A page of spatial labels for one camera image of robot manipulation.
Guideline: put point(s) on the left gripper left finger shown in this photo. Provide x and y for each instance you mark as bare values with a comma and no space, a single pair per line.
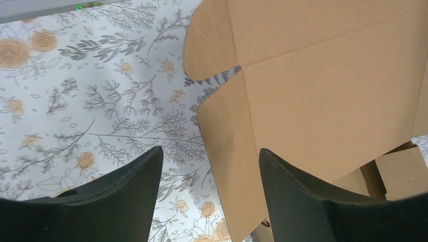
118,206

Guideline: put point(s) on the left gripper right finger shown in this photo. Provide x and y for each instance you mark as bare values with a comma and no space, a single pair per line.
303,207

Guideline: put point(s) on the brown cardboard box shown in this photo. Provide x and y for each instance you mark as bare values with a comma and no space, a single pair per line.
335,88

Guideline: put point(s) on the floral patterned table mat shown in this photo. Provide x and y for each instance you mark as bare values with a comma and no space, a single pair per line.
87,91

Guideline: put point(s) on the aluminium frame rail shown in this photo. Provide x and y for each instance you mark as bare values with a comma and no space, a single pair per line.
16,10

